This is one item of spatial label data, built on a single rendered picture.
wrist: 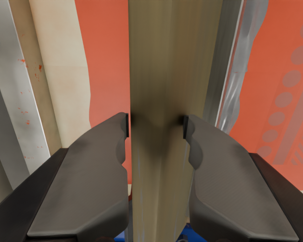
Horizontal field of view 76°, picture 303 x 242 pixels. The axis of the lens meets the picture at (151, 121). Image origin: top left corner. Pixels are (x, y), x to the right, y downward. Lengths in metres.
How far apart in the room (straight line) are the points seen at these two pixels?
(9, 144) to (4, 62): 1.56
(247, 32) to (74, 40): 0.20
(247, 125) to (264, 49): 0.11
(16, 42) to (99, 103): 0.11
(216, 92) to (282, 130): 0.20
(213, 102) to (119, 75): 0.14
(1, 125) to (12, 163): 0.35
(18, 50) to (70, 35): 0.06
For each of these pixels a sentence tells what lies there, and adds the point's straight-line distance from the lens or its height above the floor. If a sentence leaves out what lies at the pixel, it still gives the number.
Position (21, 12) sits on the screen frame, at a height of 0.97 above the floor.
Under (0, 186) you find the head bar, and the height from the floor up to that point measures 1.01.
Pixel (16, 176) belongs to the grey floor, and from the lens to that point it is 2.01.
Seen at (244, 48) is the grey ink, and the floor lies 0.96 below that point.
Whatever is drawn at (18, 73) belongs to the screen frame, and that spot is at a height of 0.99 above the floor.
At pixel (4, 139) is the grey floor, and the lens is 1.80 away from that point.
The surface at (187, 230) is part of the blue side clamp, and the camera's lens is 0.38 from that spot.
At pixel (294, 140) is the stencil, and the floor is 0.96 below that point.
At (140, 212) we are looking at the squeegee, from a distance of 0.18.
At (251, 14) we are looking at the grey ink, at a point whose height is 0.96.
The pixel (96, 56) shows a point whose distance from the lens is 0.26.
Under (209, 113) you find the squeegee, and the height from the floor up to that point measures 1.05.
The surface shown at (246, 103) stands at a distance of 0.30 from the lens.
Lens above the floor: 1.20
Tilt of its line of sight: 62 degrees down
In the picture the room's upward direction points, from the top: 180 degrees clockwise
